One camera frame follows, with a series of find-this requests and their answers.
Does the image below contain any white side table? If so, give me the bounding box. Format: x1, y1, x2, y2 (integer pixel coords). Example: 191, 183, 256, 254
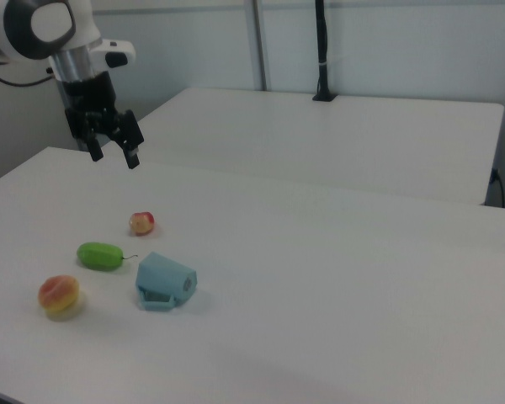
130, 87, 505, 207

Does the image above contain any green toy cucumber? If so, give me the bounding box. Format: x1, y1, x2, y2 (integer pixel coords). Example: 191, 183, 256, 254
76, 242, 139, 272

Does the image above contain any light blue faceted mug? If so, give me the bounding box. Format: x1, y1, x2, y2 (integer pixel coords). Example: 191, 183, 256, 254
134, 251, 198, 312

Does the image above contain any black wall power cable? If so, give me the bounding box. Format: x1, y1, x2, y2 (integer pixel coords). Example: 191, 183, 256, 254
490, 167, 505, 209

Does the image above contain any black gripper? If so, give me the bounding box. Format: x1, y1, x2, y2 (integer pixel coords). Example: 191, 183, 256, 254
60, 70, 146, 170

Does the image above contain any black camera stand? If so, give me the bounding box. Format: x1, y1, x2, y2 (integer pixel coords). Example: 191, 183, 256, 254
311, 0, 337, 103

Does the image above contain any grey wall partition post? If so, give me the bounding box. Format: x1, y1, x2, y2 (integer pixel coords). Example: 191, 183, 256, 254
247, 0, 273, 92

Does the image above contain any red toy strawberry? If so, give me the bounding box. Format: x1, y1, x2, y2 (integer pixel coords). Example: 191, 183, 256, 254
129, 211, 156, 237

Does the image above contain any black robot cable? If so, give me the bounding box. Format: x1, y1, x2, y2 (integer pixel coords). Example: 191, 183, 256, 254
0, 61, 54, 88

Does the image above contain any orange yellow toy peach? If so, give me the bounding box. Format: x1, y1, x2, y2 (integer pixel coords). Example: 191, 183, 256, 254
38, 274, 85, 323

